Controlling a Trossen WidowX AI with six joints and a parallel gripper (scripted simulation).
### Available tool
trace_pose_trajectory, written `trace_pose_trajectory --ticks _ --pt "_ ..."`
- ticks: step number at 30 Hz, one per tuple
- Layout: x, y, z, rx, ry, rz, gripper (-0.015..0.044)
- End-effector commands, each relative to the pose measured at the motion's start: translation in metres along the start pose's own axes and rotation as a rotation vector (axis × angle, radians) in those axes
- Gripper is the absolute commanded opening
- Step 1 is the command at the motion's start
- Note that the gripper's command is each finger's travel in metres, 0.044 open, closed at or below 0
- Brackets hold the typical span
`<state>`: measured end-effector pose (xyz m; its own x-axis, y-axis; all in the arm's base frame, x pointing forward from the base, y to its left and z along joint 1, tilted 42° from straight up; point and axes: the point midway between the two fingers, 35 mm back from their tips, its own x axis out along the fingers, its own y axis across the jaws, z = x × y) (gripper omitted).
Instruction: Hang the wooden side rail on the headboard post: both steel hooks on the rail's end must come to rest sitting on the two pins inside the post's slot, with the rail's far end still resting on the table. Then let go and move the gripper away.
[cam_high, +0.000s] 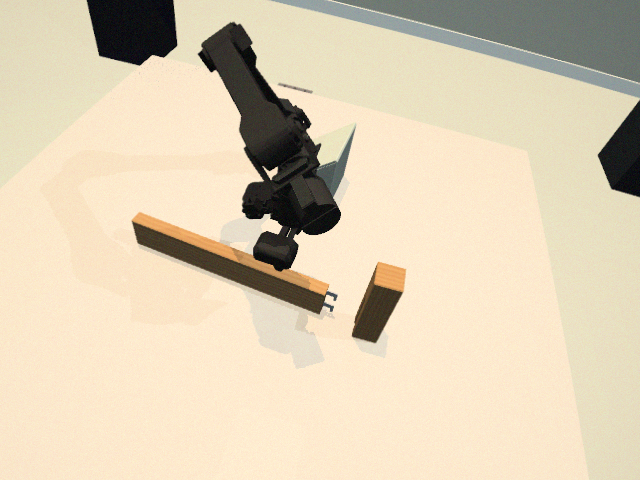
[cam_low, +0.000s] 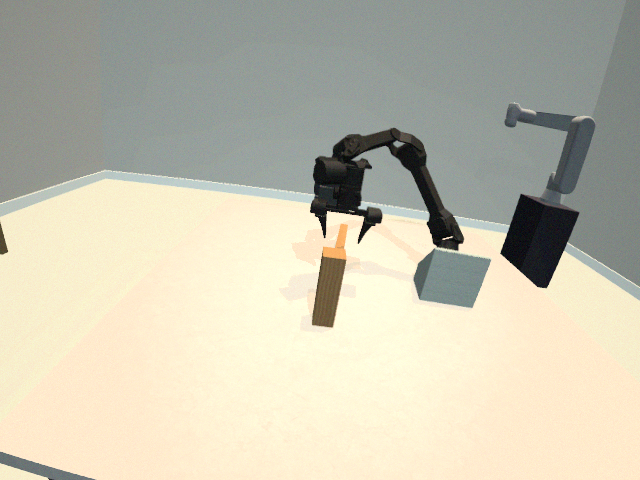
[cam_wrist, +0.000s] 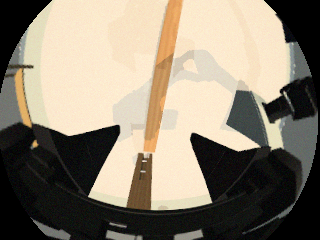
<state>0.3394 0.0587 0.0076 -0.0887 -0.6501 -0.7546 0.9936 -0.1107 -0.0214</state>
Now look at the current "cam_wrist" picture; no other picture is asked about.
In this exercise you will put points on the dark brown wooden post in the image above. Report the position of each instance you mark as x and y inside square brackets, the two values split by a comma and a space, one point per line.
[140, 193]

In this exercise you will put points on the wooden rail with metal hooks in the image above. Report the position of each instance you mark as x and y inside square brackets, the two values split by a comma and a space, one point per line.
[162, 73]

